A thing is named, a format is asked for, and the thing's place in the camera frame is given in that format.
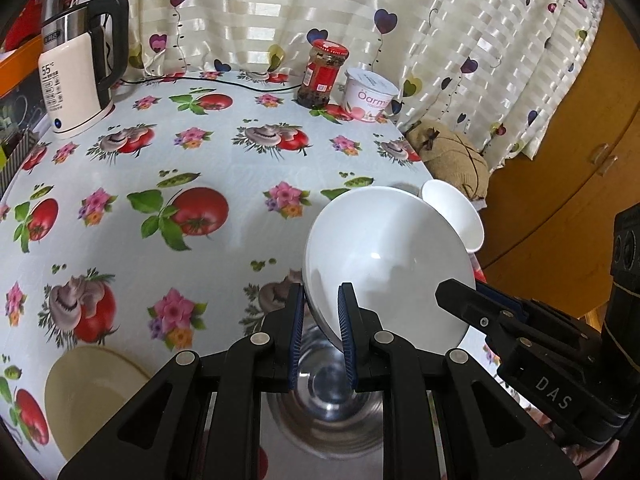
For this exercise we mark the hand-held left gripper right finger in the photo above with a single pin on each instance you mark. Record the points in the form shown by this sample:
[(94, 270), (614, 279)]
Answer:
[(347, 340)]

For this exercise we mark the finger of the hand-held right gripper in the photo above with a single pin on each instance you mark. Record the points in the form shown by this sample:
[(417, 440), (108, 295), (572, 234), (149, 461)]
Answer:
[(505, 302), (465, 302)]

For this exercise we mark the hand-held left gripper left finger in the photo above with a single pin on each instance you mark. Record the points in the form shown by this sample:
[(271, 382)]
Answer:
[(296, 340)]

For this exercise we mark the stainless steel bowl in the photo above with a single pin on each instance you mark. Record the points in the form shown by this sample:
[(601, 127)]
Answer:
[(325, 410)]

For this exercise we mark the white bowl with blue stripe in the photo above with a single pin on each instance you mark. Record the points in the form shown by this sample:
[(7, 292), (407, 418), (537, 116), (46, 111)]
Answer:
[(450, 205), (390, 240)]

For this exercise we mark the beige plate with blue print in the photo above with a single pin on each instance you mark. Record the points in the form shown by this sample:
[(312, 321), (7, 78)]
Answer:
[(90, 390)]

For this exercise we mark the burlap pouch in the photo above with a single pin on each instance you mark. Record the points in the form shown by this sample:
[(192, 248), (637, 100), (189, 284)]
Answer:
[(455, 160)]

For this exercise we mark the wooden cabinet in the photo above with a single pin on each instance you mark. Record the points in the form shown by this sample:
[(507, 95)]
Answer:
[(560, 160)]

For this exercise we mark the white yogurt cup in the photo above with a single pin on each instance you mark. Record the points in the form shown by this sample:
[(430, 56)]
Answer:
[(367, 97)]

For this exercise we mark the glass jar with red lid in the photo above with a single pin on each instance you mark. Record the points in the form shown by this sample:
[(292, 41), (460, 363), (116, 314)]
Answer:
[(320, 77)]

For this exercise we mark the cream curtain with hearts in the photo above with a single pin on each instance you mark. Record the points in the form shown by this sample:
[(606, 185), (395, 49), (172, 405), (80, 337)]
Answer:
[(325, 5)]

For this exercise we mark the white electric kettle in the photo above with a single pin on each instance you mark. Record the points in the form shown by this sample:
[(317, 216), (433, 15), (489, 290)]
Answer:
[(70, 85)]

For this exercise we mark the clear box with orange lid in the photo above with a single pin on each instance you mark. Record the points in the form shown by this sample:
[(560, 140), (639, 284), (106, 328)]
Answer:
[(17, 75)]

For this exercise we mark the red packet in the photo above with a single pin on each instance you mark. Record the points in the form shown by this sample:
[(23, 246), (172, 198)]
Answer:
[(27, 25)]

